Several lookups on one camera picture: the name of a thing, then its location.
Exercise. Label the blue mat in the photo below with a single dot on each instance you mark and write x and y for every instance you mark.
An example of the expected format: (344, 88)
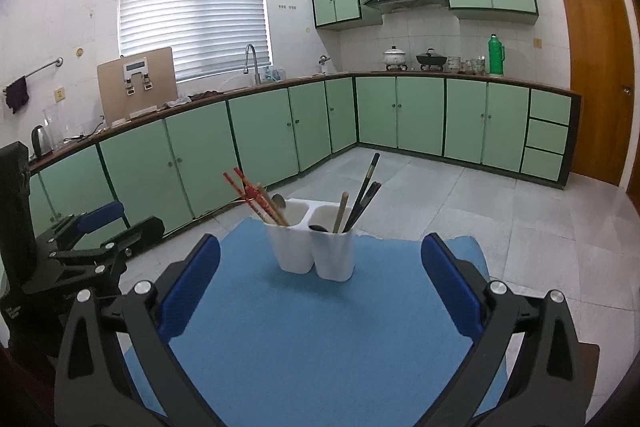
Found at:
(300, 332)

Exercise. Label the black chopstick with gold band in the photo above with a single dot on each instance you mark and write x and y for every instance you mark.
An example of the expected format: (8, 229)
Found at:
(365, 187)

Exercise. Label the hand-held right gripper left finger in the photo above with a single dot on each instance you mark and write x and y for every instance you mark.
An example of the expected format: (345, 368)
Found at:
(190, 287)

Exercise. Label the green lower kitchen cabinets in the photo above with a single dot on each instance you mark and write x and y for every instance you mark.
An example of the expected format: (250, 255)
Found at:
(415, 117)

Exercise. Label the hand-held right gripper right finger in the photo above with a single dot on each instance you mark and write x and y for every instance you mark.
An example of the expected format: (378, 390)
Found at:
(450, 287)

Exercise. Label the red patterned wooden chopstick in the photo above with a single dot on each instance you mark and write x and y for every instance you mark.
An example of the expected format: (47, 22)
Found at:
(245, 197)
(252, 189)

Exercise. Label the brown wooden door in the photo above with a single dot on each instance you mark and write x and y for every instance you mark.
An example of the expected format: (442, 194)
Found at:
(595, 77)
(636, 107)

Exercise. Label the black spoon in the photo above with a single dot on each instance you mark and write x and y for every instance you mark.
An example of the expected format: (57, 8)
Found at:
(317, 228)

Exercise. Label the clear plastic pitcher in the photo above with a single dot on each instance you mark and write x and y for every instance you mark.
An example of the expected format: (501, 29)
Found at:
(55, 122)

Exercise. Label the yellowed wall socket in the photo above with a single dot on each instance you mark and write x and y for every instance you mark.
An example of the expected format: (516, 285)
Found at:
(60, 94)

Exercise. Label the plain wooden chopstick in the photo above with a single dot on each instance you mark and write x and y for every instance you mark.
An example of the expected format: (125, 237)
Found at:
(341, 212)
(274, 207)

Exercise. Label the wooden board with clips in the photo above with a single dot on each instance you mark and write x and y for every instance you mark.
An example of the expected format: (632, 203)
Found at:
(160, 77)

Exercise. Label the white window blind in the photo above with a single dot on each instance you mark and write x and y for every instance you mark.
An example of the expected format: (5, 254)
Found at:
(195, 7)

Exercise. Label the black wok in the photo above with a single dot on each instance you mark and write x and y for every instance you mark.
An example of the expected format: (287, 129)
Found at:
(431, 58)

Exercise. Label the red and black chopstick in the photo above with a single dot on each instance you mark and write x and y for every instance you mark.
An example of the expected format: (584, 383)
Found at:
(260, 199)

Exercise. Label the row of glass jars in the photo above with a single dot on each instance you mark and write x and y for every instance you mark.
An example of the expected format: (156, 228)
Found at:
(465, 66)

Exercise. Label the white two-compartment utensil holder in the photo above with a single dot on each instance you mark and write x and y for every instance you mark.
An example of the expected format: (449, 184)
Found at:
(330, 257)

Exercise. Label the metal faucet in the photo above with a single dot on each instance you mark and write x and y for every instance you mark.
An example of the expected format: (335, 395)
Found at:
(256, 67)

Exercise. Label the metal towel rail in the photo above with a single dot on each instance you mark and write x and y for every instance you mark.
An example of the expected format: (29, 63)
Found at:
(42, 68)

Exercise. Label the metal spoon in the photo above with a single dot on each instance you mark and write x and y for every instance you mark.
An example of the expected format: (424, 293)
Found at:
(280, 202)

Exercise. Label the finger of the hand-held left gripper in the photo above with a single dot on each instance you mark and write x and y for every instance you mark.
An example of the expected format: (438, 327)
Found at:
(142, 232)
(102, 214)

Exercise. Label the rags on counter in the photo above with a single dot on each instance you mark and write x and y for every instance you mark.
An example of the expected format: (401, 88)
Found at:
(190, 98)

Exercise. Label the row of wall hooks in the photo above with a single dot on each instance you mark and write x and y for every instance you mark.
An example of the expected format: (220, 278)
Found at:
(287, 7)

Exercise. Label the green thermos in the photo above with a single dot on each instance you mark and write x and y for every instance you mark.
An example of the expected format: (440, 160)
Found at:
(496, 57)

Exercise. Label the black chopstick with silver end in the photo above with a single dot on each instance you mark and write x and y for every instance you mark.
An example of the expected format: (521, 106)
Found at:
(367, 199)

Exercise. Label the black electric kettle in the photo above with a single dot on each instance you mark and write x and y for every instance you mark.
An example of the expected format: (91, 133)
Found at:
(42, 142)

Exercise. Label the dark purple towel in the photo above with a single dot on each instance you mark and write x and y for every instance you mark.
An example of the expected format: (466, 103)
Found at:
(16, 94)

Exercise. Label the white pot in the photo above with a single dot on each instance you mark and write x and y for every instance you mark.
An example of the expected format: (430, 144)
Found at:
(395, 58)

